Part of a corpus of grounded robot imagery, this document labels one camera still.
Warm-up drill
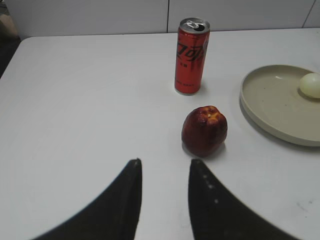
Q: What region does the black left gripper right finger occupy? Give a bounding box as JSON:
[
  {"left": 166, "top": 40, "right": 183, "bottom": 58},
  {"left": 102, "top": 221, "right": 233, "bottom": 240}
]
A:
[{"left": 188, "top": 159, "right": 294, "bottom": 240}]

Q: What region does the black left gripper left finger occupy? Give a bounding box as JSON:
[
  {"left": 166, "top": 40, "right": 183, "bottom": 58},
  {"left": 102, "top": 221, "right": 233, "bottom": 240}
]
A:
[{"left": 38, "top": 158, "right": 142, "bottom": 240}]

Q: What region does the white egg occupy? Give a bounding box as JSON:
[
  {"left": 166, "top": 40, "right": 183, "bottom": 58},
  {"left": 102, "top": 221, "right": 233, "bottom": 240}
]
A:
[{"left": 299, "top": 72, "right": 320, "bottom": 99}]

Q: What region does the beige round plate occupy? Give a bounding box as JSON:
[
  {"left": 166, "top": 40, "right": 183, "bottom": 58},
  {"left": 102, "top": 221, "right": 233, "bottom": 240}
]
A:
[{"left": 240, "top": 64, "right": 320, "bottom": 147}]

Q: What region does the dark red apple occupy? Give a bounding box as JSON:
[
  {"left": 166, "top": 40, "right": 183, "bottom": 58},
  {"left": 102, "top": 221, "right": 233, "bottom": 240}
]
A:
[{"left": 181, "top": 105, "right": 228, "bottom": 157}]

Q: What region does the red soda can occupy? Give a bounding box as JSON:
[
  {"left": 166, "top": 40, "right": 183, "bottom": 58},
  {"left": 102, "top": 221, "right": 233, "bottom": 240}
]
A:
[{"left": 174, "top": 17, "right": 210, "bottom": 95}]

